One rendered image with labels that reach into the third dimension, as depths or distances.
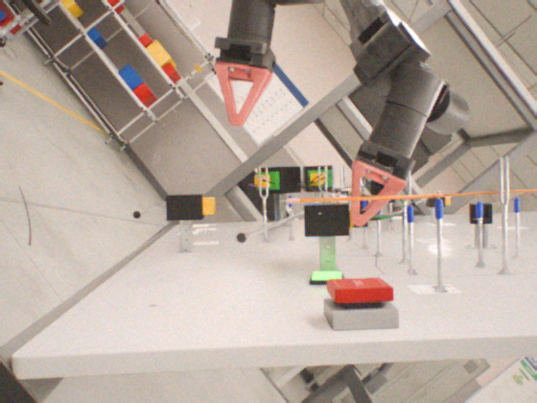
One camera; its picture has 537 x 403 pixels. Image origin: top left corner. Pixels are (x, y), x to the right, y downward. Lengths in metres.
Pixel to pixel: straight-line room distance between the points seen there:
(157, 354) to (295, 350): 0.11
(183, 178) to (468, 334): 8.04
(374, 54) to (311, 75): 7.80
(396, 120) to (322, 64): 7.90
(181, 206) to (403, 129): 0.44
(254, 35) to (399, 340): 0.44
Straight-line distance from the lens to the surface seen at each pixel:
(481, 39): 1.84
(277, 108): 8.47
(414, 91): 0.76
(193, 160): 8.50
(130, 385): 0.87
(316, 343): 0.49
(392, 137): 0.76
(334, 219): 0.76
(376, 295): 0.52
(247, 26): 0.78
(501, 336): 0.52
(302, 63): 8.65
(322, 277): 0.72
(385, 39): 0.81
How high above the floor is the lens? 1.10
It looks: level
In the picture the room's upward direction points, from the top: 51 degrees clockwise
